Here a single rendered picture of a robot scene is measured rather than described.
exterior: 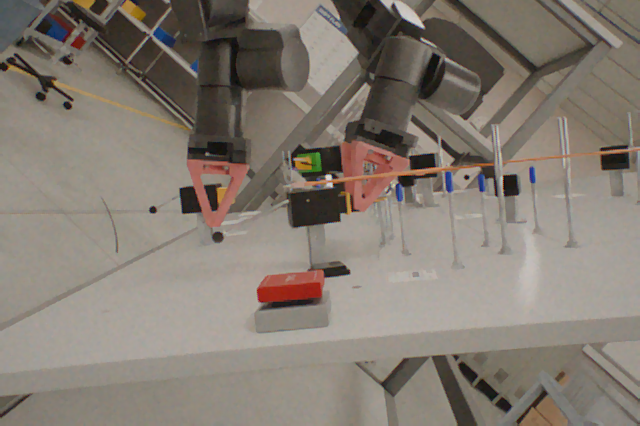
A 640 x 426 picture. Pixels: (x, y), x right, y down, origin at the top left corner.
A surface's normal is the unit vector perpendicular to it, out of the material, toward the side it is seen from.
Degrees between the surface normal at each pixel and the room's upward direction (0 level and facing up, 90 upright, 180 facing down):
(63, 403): 0
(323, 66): 90
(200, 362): 90
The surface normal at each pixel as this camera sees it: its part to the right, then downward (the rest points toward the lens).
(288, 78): 0.86, 0.07
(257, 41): -0.49, 0.37
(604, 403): -0.19, 0.07
